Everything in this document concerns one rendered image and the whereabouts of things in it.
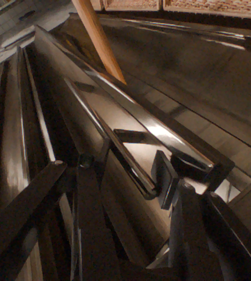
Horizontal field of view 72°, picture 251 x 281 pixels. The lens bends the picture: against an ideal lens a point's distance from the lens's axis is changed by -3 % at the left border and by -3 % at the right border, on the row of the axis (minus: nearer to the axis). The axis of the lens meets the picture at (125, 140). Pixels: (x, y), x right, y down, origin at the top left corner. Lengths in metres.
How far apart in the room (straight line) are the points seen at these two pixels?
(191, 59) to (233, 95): 0.16
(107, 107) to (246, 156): 0.24
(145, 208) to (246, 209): 0.12
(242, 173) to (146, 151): 0.13
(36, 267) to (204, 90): 0.42
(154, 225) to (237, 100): 0.28
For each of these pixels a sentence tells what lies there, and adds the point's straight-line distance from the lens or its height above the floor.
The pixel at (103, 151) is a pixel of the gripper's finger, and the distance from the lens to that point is 0.16.
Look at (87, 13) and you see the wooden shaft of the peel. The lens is 0.40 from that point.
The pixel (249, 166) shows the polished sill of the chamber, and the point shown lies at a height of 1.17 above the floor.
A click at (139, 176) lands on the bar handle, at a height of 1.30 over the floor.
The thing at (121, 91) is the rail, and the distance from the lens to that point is 0.27.
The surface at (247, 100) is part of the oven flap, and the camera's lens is 0.39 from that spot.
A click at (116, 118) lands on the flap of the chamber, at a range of 0.30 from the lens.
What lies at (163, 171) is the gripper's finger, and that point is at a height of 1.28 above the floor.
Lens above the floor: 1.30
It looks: 5 degrees down
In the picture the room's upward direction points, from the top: 126 degrees counter-clockwise
